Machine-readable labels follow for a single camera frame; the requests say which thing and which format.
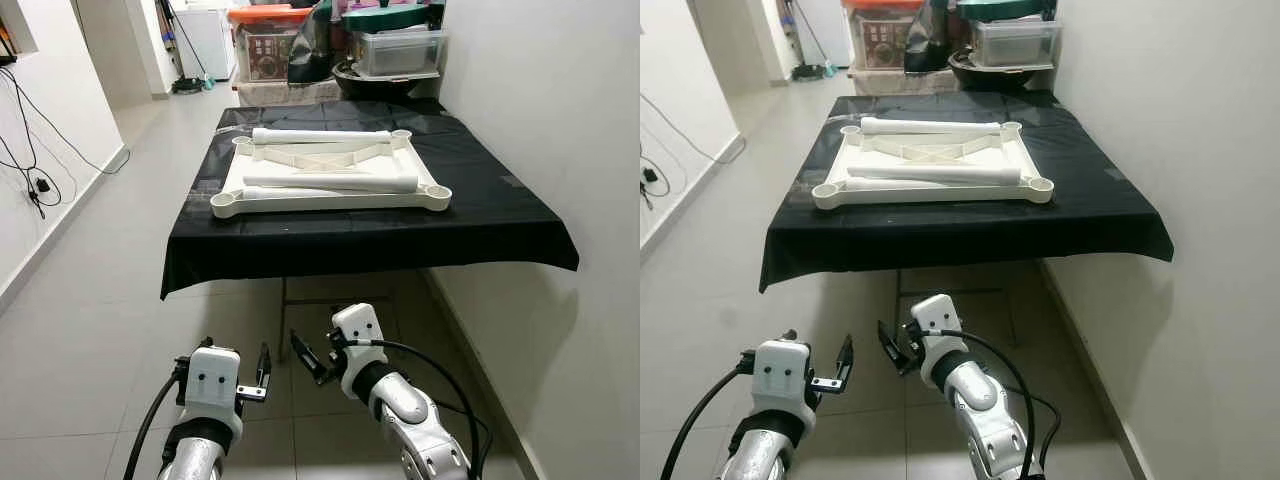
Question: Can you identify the white plastic table leg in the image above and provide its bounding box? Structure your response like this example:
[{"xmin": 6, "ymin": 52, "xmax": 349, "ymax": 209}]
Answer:
[
  {"xmin": 848, "ymin": 164, "xmax": 1023, "ymax": 187},
  {"xmin": 242, "ymin": 172, "xmax": 420, "ymax": 194},
  {"xmin": 251, "ymin": 127, "xmax": 394, "ymax": 145},
  {"xmin": 860, "ymin": 117, "xmax": 1003, "ymax": 137},
  {"xmin": 240, "ymin": 186, "xmax": 401, "ymax": 201},
  {"xmin": 846, "ymin": 178, "xmax": 1001, "ymax": 194}
]

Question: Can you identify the white plastic children table top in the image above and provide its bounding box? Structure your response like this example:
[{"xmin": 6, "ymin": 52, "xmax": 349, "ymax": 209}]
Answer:
[
  {"xmin": 811, "ymin": 118, "xmax": 1056, "ymax": 211},
  {"xmin": 209, "ymin": 128, "xmax": 453, "ymax": 219}
]

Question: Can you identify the grey cloth covered ledge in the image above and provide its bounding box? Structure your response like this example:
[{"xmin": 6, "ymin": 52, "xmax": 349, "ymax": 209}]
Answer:
[
  {"xmin": 232, "ymin": 78, "xmax": 346, "ymax": 108},
  {"xmin": 848, "ymin": 68, "xmax": 961, "ymax": 98}
]

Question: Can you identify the black round basin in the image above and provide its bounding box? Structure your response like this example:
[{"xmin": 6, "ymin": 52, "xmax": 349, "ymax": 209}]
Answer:
[
  {"xmin": 332, "ymin": 58, "xmax": 441, "ymax": 101},
  {"xmin": 948, "ymin": 50, "xmax": 1056, "ymax": 93}
]

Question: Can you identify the mop with green head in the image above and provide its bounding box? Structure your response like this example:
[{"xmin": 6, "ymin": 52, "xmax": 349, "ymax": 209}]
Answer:
[
  {"xmin": 785, "ymin": 0, "xmax": 836, "ymax": 83},
  {"xmin": 158, "ymin": 0, "xmax": 216, "ymax": 94}
]

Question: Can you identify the shiny black plastic bag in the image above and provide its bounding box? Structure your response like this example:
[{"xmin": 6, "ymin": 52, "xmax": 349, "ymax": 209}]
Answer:
[
  {"xmin": 288, "ymin": 0, "xmax": 346, "ymax": 86},
  {"xmin": 903, "ymin": 0, "xmax": 961, "ymax": 76}
]

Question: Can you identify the clear box with orange lid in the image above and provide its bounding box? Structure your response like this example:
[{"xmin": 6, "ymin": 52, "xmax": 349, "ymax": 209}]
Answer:
[
  {"xmin": 843, "ymin": 0, "xmax": 926, "ymax": 73},
  {"xmin": 228, "ymin": 5, "xmax": 313, "ymax": 83}
]

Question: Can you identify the clear plastic storage box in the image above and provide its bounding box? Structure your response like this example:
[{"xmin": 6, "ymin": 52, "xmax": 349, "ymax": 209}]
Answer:
[
  {"xmin": 350, "ymin": 28, "xmax": 448, "ymax": 79},
  {"xmin": 968, "ymin": 20, "xmax": 1063, "ymax": 69}
]

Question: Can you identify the white appliance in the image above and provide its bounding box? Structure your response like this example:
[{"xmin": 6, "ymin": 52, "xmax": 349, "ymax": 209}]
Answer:
[
  {"xmin": 795, "ymin": 0, "xmax": 851, "ymax": 66},
  {"xmin": 172, "ymin": 5, "xmax": 237, "ymax": 81}
]

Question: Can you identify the dark green round lid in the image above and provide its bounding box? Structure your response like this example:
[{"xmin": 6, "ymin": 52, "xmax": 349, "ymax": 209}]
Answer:
[
  {"xmin": 340, "ymin": 5, "xmax": 446, "ymax": 34},
  {"xmin": 955, "ymin": 0, "xmax": 1061, "ymax": 23}
]

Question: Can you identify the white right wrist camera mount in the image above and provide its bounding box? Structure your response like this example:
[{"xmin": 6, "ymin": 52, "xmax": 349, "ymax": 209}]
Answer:
[
  {"xmin": 330, "ymin": 303, "xmax": 390, "ymax": 397},
  {"xmin": 910, "ymin": 293, "xmax": 969, "ymax": 387}
]

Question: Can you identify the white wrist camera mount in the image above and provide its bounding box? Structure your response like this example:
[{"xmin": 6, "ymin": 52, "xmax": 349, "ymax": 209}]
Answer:
[
  {"xmin": 178, "ymin": 345, "xmax": 244, "ymax": 438},
  {"xmin": 752, "ymin": 340, "xmax": 813, "ymax": 428},
  {"xmin": 910, "ymin": 293, "xmax": 969, "ymax": 387},
  {"xmin": 330, "ymin": 303, "xmax": 390, "ymax": 397}
]

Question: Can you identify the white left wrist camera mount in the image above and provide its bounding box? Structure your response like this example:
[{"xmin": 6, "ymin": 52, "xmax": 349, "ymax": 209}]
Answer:
[
  {"xmin": 178, "ymin": 345, "xmax": 244, "ymax": 438},
  {"xmin": 752, "ymin": 340, "xmax": 813, "ymax": 428}
]

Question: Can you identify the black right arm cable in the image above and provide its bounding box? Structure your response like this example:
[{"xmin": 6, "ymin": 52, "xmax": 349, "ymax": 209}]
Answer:
[
  {"xmin": 935, "ymin": 328, "xmax": 1063, "ymax": 480},
  {"xmin": 345, "ymin": 338, "xmax": 486, "ymax": 480}
]

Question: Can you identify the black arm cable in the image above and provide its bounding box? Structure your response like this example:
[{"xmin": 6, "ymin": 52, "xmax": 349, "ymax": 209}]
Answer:
[
  {"xmin": 345, "ymin": 338, "xmax": 486, "ymax": 480},
  {"xmin": 935, "ymin": 328, "xmax": 1063, "ymax": 480},
  {"xmin": 123, "ymin": 372, "xmax": 188, "ymax": 480},
  {"xmin": 660, "ymin": 362, "xmax": 757, "ymax": 480}
]

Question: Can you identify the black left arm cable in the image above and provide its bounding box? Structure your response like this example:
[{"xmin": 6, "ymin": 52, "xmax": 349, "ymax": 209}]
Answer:
[
  {"xmin": 123, "ymin": 372, "xmax": 188, "ymax": 480},
  {"xmin": 660, "ymin": 362, "xmax": 757, "ymax": 480}
]

